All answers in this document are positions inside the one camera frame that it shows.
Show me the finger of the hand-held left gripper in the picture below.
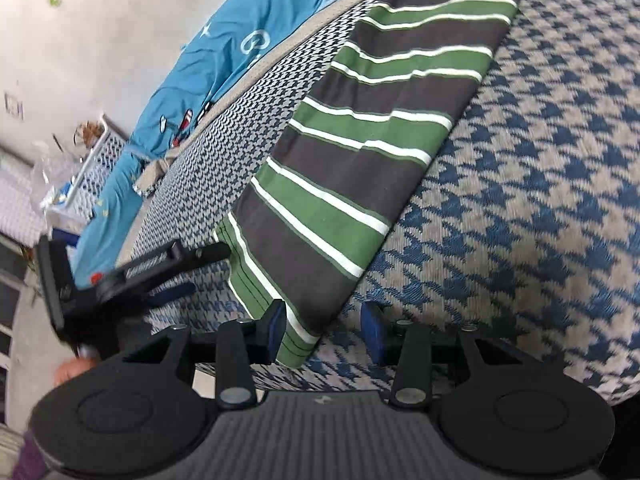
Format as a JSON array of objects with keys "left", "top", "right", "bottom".
[
  {"left": 145, "top": 282, "right": 197, "bottom": 307},
  {"left": 117, "top": 241, "right": 232, "bottom": 281}
]

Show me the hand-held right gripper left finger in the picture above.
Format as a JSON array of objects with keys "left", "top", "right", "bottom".
[{"left": 122, "top": 299, "right": 288, "bottom": 408}]

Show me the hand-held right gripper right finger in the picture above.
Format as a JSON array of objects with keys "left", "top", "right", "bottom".
[{"left": 361, "top": 302, "right": 506, "bottom": 407}]

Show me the green grey striped shirt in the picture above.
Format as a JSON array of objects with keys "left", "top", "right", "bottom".
[{"left": 212, "top": 0, "right": 526, "bottom": 368}]

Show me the person's left hand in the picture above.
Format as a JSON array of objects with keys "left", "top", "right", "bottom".
[{"left": 52, "top": 355, "right": 98, "bottom": 388}]

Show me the white plastic basket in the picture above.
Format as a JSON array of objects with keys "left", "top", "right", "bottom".
[{"left": 47, "top": 115, "right": 131, "bottom": 221}]

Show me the clear plastic bag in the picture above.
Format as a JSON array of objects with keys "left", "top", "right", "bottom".
[{"left": 30, "top": 140, "right": 81, "bottom": 211}]

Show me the brown plush toy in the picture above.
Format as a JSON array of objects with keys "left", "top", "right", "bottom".
[{"left": 75, "top": 120, "right": 103, "bottom": 143}]

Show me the blue airplane print bumper cover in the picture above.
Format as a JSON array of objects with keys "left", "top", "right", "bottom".
[{"left": 70, "top": 0, "right": 416, "bottom": 281}]

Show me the blue houndstooth mattress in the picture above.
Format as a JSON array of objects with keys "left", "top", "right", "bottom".
[{"left": 117, "top": 0, "right": 640, "bottom": 406}]

